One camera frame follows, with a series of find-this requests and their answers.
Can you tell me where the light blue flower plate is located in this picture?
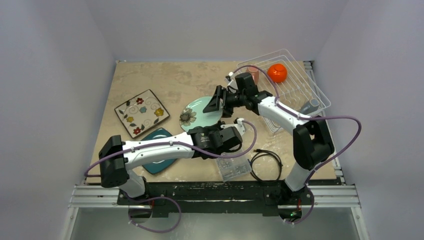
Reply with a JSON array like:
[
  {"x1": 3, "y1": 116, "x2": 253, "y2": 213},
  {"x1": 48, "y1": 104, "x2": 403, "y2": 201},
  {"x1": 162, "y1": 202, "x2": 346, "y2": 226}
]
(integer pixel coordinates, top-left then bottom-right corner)
[{"x1": 179, "y1": 96, "x2": 223, "y2": 132}]

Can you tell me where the orange cup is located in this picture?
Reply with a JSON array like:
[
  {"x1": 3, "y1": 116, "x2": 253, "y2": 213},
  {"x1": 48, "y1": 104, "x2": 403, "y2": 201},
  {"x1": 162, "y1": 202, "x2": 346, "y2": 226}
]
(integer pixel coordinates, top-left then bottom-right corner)
[{"x1": 267, "y1": 63, "x2": 288, "y2": 84}]

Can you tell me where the teal square plate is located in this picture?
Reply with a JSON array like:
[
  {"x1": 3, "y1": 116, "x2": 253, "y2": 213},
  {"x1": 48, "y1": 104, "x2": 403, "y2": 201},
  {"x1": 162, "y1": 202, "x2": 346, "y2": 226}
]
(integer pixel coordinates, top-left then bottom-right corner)
[{"x1": 140, "y1": 127, "x2": 178, "y2": 176}]

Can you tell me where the grey coffee mug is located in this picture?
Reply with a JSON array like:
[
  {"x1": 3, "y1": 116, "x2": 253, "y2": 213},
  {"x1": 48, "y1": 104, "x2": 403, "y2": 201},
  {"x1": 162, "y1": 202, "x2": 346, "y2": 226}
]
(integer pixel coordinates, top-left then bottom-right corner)
[{"x1": 299, "y1": 98, "x2": 320, "y2": 115}]

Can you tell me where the square white floral plate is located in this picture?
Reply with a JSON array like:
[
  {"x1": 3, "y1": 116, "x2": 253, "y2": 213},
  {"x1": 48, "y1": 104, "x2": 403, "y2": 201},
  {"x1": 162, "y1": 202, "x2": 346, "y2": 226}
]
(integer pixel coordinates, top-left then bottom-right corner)
[{"x1": 114, "y1": 89, "x2": 170, "y2": 139}]

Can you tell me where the pink floral mug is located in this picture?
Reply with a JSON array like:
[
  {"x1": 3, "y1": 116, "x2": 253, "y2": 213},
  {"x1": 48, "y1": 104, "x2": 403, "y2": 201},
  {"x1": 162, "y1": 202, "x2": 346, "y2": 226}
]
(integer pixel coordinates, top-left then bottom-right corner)
[{"x1": 246, "y1": 66, "x2": 259, "y2": 85}]

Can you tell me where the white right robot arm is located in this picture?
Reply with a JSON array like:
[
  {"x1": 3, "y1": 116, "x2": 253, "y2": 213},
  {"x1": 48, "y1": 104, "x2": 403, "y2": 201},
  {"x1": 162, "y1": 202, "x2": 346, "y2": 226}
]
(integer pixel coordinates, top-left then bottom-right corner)
[{"x1": 203, "y1": 72, "x2": 335, "y2": 204}]

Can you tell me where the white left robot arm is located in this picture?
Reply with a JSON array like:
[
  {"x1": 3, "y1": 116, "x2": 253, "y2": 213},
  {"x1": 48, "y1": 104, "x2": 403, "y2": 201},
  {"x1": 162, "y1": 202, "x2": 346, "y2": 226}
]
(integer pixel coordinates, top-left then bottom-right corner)
[{"x1": 99, "y1": 123, "x2": 246, "y2": 205}]

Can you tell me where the clear plastic screw box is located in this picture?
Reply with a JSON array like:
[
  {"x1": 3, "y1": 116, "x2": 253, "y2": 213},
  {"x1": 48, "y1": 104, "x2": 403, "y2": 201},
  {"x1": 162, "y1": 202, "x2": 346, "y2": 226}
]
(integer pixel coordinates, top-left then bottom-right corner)
[{"x1": 215, "y1": 155, "x2": 252, "y2": 182}]

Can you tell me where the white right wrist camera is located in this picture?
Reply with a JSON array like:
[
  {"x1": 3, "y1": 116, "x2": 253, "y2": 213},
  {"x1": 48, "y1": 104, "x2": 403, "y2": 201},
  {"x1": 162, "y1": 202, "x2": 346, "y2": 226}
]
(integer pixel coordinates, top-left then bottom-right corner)
[{"x1": 225, "y1": 71, "x2": 234, "y2": 83}]

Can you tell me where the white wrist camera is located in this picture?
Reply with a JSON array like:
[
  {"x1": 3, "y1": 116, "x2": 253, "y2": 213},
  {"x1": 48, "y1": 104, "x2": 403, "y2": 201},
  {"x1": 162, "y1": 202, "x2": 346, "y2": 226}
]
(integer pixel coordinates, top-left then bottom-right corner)
[
  {"x1": 220, "y1": 118, "x2": 246, "y2": 136},
  {"x1": 225, "y1": 71, "x2": 234, "y2": 83}
]

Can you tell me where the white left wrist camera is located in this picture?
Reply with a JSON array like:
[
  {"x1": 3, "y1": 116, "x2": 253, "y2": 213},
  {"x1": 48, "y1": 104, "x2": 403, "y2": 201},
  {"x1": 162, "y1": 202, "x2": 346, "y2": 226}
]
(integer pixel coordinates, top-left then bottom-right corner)
[{"x1": 220, "y1": 118, "x2": 246, "y2": 136}]

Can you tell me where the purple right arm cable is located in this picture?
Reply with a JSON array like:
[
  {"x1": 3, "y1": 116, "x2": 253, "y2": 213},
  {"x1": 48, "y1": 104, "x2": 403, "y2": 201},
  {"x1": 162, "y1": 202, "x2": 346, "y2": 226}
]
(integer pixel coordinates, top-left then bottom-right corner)
[{"x1": 231, "y1": 65, "x2": 363, "y2": 226}]

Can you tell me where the black usb cable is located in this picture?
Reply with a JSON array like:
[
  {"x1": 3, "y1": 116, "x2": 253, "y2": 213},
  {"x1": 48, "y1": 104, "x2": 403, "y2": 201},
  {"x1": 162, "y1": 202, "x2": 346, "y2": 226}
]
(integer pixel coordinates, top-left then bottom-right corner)
[{"x1": 249, "y1": 149, "x2": 283, "y2": 184}]

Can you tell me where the white wire dish rack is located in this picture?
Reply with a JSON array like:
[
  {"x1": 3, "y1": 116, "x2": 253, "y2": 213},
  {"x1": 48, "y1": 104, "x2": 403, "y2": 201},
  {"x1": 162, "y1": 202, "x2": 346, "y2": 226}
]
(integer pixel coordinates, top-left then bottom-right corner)
[{"x1": 236, "y1": 48, "x2": 331, "y2": 117}]

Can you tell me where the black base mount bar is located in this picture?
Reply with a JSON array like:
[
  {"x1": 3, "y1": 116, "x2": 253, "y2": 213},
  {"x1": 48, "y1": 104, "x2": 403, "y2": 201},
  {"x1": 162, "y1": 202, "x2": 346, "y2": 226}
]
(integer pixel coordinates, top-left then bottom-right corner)
[{"x1": 117, "y1": 180, "x2": 322, "y2": 220}]

